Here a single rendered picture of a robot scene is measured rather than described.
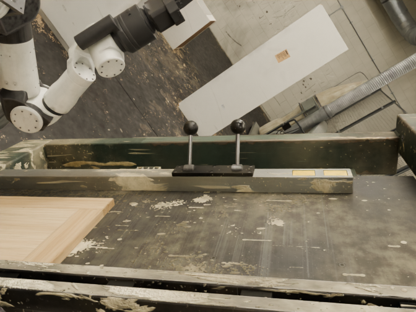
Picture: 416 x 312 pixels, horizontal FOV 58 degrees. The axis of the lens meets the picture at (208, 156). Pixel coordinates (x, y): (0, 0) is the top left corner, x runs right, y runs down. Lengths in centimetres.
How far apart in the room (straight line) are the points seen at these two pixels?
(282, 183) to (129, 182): 38
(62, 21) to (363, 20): 673
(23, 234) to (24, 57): 40
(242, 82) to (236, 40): 448
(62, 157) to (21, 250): 59
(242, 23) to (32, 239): 842
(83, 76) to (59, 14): 271
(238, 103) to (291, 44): 93
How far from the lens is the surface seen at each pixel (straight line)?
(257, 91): 462
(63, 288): 57
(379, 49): 909
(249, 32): 900
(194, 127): 93
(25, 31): 97
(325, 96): 670
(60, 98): 100
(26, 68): 100
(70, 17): 360
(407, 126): 107
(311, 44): 453
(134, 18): 89
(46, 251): 77
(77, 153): 131
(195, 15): 590
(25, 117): 102
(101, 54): 89
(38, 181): 111
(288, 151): 110
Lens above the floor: 180
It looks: 22 degrees down
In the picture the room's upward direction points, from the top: 59 degrees clockwise
